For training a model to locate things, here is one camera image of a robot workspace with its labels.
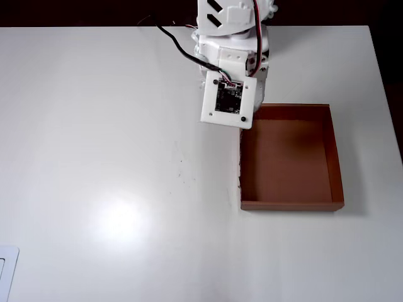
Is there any black camera cable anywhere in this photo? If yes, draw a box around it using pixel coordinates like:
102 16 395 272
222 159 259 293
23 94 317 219
150 14 225 76

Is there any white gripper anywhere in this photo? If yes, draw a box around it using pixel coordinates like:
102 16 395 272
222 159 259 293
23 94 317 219
192 31 271 113

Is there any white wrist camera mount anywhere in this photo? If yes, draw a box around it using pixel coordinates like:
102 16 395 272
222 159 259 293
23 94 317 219
198 70 258 130

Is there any white flat device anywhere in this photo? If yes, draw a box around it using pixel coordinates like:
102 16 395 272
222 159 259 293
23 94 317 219
0 245 20 302

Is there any brown cardboard box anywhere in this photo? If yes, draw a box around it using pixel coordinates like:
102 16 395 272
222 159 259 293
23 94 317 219
238 103 344 212

